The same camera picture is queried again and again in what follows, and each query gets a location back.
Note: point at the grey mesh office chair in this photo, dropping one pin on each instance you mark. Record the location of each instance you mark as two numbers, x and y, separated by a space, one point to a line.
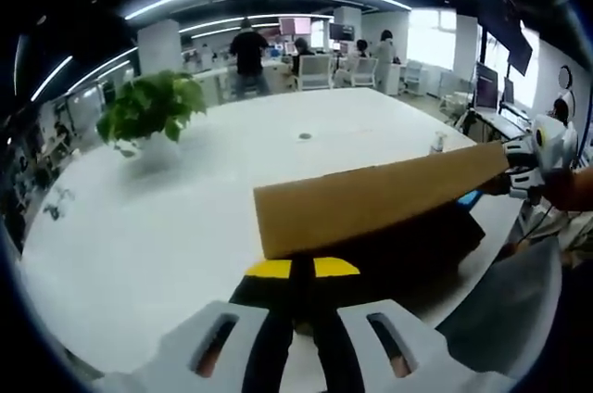
505 309

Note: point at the dark monitor screen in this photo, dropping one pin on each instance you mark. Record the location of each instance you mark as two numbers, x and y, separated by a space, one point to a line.
342 31

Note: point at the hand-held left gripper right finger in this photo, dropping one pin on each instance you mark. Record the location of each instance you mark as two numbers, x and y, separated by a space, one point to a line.
333 342

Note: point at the brown cardboard shoe box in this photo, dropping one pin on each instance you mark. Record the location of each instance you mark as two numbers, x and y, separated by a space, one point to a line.
370 198

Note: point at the dark desk monitor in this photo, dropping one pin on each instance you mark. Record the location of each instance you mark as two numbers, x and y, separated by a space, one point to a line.
486 87

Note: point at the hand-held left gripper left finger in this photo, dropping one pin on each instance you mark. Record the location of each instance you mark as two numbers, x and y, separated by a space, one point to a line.
264 300

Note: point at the green potted plant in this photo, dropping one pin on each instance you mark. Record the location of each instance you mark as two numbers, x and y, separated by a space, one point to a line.
153 105

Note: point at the large dark wall screen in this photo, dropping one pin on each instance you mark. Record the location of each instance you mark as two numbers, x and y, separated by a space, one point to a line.
505 27

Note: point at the white office chair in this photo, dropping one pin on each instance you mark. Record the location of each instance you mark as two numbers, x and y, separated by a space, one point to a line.
315 71
363 72

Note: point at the person's right hand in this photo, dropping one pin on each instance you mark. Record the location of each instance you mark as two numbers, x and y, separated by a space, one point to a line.
570 189

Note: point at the clear pump bottle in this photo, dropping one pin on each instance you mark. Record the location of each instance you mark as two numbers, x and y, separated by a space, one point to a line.
437 143

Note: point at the grey round table grommet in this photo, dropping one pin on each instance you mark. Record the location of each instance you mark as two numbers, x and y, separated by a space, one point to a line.
305 135

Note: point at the pink monitor screen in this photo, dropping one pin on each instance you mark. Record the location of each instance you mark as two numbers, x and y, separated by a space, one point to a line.
295 25

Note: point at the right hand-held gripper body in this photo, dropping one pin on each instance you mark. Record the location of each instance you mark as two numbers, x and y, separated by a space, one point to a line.
558 147

